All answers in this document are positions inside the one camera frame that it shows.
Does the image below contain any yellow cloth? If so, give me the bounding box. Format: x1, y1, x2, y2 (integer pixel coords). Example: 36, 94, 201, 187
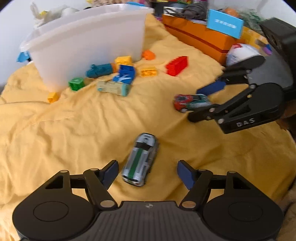
1, 15, 295, 240

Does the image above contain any orange brick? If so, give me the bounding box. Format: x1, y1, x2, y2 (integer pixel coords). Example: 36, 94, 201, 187
142, 50, 156, 60

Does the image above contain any white green toy car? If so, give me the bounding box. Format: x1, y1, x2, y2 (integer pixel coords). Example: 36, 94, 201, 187
121, 133, 159, 187

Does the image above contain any green patterned block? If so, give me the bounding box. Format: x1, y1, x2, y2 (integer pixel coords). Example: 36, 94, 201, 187
68, 77, 85, 91

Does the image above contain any white plastic storage bin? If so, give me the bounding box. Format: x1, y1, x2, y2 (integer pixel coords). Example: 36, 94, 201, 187
20, 3, 154, 92

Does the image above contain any blue card box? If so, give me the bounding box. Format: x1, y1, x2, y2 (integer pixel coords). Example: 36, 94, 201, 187
207, 9, 244, 39

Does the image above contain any dark blue cube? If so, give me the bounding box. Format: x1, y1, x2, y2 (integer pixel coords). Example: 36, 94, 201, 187
112, 65, 136, 84

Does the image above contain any yellow transparent brick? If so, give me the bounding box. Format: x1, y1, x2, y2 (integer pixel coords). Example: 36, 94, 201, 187
47, 92, 59, 103

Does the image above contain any teal toy train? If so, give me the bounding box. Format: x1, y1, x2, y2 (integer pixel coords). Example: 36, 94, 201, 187
85, 63, 113, 78

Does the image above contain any white baby wipes pack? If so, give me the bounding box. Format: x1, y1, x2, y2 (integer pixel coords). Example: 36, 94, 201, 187
226, 44, 260, 67

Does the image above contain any red long brick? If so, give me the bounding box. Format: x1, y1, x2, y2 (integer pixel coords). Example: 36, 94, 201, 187
166, 56, 188, 76

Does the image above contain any yellow open brick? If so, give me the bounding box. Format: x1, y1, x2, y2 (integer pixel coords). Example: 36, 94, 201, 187
140, 67, 158, 77

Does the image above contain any white plush toy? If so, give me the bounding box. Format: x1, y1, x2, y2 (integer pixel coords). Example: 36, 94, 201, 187
30, 2, 79, 28

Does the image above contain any red green toy car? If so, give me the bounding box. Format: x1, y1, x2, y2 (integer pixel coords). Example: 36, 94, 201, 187
173, 94, 211, 113

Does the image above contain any orange box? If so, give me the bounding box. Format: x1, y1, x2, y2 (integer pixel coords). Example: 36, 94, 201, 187
162, 14, 244, 65

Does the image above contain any beige toy train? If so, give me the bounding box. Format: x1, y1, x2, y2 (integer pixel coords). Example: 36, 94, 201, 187
97, 81, 132, 96

